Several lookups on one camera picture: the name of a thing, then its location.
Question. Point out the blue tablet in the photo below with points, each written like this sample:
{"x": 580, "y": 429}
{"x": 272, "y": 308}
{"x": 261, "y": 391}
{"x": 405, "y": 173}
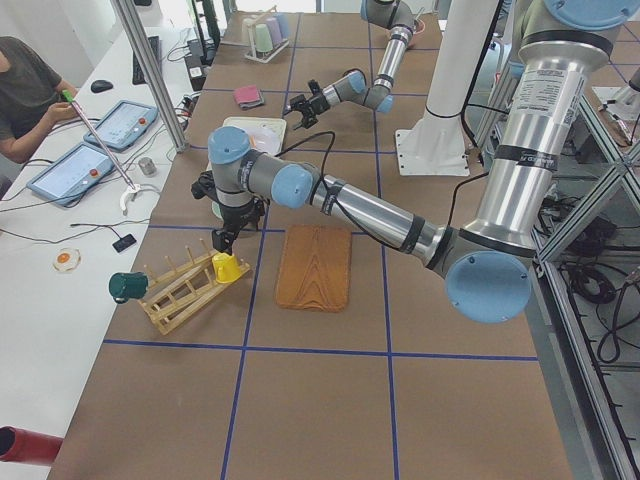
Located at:
{"x": 72, "y": 175}
{"x": 125, "y": 124}

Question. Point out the white plate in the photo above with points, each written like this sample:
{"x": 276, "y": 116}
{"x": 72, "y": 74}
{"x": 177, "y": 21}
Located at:
{"x": 264, "y": 139}

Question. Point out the white cup holder rack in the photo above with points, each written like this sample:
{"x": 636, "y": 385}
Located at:
{"x": 248, "y": 31}

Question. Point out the blue cup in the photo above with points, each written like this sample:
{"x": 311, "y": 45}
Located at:
{"x": 283, "y": 24}

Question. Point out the fried egg toy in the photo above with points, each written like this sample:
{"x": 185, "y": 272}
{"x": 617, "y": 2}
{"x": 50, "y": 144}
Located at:
{"x": 67, "y": 260}

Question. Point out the purple cup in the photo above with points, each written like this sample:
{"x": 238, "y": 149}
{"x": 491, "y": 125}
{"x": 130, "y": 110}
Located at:
{"x": 274, "y": 30}

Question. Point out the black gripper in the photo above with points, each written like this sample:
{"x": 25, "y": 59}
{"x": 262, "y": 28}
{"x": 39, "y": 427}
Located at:
{"x": 316, "y": 103}
{"x": 235, "y": 215}

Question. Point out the seated person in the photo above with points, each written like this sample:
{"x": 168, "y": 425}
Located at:
{"x": 32, "y": 102}

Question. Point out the green bowl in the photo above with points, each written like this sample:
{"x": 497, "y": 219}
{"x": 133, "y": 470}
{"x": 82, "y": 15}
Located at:
{"x": 216, "y": 209}

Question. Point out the red cylinder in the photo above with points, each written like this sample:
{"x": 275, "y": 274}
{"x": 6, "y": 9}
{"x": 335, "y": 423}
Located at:
{"x": 28, "y": 447}

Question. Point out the wooden cup drying rack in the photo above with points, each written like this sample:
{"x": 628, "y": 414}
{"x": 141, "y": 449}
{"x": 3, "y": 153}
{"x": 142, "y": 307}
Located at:
{"x": 175, "y": 296}

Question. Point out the dark green cup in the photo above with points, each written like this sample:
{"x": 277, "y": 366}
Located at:
{"x": 125, "y": 286}

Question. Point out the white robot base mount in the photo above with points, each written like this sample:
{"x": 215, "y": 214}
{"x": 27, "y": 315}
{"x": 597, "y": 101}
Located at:
{"x": 435, "y": 146}

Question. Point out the black computer mouse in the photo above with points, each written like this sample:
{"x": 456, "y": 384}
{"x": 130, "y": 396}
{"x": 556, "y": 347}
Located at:
{"x": 99, "y": 86}

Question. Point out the pink cloth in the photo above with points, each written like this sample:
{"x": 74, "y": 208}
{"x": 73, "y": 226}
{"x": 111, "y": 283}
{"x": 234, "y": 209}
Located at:
{"x": 247, "y": 93}

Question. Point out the grey cloth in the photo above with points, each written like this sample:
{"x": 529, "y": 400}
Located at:
{"x": 251, "y": 104}

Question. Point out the yellow mug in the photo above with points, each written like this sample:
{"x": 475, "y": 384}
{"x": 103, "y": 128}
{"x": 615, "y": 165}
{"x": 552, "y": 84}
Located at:
{"x": 226, "y": 268}

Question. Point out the small metal cylinder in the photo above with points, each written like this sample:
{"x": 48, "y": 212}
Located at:
{"x": 147, "y": 166}

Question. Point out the black small device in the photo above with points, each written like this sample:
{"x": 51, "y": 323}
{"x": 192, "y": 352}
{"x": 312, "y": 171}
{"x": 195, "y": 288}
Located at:
{"x": 124, "y": 243}

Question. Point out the cream bear tray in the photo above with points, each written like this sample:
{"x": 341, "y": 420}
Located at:
{"x": 235, "y": 122}

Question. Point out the aluminium frame post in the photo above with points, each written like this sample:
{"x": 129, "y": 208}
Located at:
{"x": 134, "y": 29}

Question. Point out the blue tablet far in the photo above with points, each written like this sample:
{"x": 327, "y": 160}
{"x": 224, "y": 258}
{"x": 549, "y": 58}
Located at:
{"x": 125, "y": 124}

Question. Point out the brown wooden tray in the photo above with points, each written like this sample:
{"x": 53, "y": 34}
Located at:
{"x": 314, "y": 271}

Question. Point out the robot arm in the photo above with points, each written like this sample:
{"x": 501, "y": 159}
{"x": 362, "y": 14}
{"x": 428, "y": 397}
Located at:
{"x": 397, "y": 18}
{"x": 484, "y": 263}

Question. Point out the blue tablet near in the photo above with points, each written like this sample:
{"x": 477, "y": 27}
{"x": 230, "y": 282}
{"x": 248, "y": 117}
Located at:
{"x": 72, "y": 175}

